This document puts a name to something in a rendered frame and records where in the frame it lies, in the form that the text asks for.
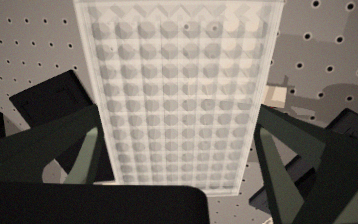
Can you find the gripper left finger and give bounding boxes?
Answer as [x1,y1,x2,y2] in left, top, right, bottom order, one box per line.
[0,103,104,184]

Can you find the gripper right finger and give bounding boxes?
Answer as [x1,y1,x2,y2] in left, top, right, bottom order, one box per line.
[253,104,358,224]

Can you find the white multiwell plate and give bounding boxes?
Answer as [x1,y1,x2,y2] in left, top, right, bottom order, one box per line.
[73,0,285,197]

